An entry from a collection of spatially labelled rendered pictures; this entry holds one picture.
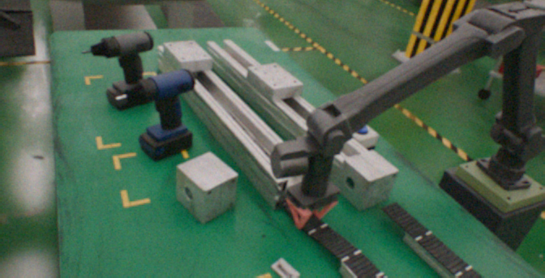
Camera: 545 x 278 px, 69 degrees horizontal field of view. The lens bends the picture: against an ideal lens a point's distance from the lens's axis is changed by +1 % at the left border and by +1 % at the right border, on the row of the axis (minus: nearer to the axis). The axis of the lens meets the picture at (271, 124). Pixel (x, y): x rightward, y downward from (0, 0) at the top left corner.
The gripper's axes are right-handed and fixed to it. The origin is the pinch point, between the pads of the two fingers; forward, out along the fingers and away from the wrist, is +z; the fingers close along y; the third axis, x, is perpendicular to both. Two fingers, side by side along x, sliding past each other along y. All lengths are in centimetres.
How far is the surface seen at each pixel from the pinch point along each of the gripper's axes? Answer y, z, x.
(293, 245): 6.7, 0.9, 3.8
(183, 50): -2, -15, -71
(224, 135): 3.3, -4.7, -33.1
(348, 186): -14.4, -2.6, -2.4
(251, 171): 4.1, -3.2, -17.7
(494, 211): -47, 3, 19
